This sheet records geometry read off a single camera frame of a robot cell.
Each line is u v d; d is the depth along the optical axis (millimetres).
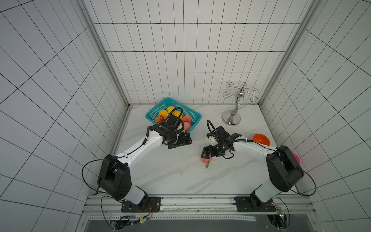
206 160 854
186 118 1031
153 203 727
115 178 415
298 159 732
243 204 725
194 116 1035
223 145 657
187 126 955
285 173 448
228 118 1102
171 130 631
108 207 732
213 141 818
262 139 945
